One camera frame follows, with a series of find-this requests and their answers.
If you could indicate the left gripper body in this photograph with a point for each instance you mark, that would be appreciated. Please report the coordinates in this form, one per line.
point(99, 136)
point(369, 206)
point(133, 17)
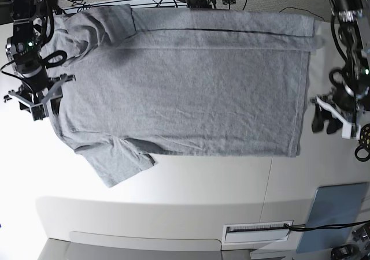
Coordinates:
point(343, 103)

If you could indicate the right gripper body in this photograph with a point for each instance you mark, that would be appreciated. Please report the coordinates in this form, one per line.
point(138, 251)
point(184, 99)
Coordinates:
point(38, 87)

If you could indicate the grey T-shirt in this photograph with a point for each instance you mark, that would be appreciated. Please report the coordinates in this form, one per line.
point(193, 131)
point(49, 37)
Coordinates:
point(179, 82)

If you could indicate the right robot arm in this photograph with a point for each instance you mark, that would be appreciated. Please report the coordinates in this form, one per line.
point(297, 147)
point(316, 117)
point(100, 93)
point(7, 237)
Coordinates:
point(33, 27)

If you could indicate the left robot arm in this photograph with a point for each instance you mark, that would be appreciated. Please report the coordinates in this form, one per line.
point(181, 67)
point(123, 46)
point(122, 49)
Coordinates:
point(350, 31)

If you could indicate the black and yellow round tool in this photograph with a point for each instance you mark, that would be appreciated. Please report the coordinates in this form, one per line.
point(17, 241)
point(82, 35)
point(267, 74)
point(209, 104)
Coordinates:
point(363, 144)

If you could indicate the blue-grey flat board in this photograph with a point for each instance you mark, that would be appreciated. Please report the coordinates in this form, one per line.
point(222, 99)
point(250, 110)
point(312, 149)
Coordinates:
point(333, 204)

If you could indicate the black device bottom right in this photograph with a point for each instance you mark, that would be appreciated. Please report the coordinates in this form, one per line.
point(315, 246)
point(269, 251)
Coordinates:
point(344, 252)

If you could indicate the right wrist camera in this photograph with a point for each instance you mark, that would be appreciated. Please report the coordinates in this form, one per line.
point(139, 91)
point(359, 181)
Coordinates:
point(39, 111)

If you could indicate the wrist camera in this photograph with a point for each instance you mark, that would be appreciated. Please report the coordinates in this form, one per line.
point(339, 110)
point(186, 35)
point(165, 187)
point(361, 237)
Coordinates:
point(39, 111)
point(351, 131)

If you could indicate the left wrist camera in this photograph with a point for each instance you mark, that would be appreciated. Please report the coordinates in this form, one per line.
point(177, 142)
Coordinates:
point(351, 131)

